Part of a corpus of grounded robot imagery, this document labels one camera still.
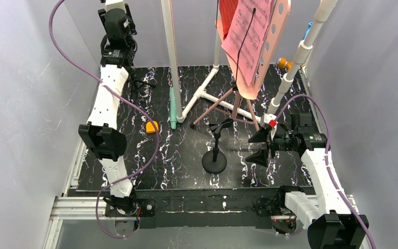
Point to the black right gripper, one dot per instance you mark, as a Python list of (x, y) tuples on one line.
[(271, 143)]

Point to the black round-base mic stand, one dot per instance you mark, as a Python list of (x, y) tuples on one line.
[(215, 161)]

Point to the black tripod shock mount stand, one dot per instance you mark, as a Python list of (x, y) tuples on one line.
[(136, 86)]

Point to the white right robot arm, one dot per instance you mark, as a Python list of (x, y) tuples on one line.
[(332, 222)]

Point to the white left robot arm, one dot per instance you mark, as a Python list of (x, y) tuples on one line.
[(100, 134)]

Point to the orange microphone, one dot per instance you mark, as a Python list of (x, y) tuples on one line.
[(284, 63)]

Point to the pink sheet music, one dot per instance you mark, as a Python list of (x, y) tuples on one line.
[(246, 36)]

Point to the orange tape measure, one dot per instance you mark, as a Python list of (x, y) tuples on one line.
[(152, 127)]

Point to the blue tube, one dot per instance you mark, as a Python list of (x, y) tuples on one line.
[(308, 30)]

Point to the pink music stand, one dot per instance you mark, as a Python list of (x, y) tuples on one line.
[(239, 98)]

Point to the red folder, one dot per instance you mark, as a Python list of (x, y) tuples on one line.
[(227, 13)]

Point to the white PVC pipe frame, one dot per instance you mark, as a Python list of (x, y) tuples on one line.
[(192, 41)]

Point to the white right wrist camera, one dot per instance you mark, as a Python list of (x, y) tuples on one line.
[(269, 123)]

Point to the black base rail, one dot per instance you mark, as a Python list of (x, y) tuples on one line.
[(224, 207)]

